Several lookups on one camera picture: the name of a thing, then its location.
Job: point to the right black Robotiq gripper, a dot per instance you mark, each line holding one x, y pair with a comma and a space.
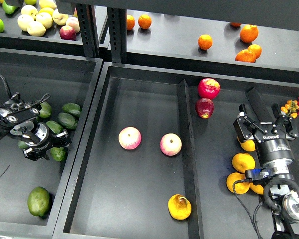
271, 147

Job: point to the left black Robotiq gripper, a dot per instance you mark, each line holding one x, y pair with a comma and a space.
41, 138

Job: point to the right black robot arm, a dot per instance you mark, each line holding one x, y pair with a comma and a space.
282, 225

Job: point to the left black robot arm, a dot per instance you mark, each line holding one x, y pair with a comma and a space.
18, 120

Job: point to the avocado centre small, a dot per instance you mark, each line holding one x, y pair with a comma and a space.
54, 126

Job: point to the avocado bottom long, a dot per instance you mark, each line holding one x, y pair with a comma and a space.
22, 145

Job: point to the yellow pear with stem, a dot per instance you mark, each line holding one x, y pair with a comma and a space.
248, 145

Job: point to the avocado middle right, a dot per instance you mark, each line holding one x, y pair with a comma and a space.
67, 120

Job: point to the avocado top left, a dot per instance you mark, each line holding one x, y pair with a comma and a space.
46, 110

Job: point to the avocado top right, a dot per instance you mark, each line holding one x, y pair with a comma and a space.
72, 108

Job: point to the yellow pear hidden centre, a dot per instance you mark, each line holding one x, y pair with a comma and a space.
259, 189

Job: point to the pale yellow pear front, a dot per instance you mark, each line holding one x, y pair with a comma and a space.
35, 28

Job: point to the pale yellow pear centre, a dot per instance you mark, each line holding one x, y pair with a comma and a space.
45, 19

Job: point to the pale yellow pear left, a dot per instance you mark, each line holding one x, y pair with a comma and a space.
23, 21

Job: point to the pale yellow pear right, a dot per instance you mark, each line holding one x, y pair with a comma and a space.
59, 18

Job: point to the orange cherry tomato bunch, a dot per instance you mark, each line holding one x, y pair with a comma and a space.
290, 109

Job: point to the dark red apple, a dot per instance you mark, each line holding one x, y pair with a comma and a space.
204, 108

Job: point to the bright red apple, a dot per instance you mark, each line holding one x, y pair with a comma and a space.
208, 88

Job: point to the orange front right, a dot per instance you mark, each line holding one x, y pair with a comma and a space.
246, 55

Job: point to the orange small right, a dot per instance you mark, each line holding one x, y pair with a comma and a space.
256, 49

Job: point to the pink apple left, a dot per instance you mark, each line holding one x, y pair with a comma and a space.
129, 138

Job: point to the pink apple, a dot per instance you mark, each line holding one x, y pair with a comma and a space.
129, 138
170, 144

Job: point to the large orange on shelf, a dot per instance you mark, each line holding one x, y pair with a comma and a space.
249, 33

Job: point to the pink apple right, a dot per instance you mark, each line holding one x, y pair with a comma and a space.
170, 144

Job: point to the orange on shelf centre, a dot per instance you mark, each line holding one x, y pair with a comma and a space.
205, 42

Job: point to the orange under shelf edge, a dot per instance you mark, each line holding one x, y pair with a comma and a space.
235, 24

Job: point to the red apple on shelf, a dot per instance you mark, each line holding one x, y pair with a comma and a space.
67, 33

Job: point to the black bin divider centre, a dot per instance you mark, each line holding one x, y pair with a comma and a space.
194, 221

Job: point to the pale peach on shelf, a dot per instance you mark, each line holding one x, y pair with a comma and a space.
74, 23

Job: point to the black metal shelf post left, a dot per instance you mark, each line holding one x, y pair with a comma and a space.
88, 30

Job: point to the black metal shelf post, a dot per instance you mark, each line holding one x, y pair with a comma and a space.
88, 30
118, 31

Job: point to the black metal shelf post right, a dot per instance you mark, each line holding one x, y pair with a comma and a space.
118, 31

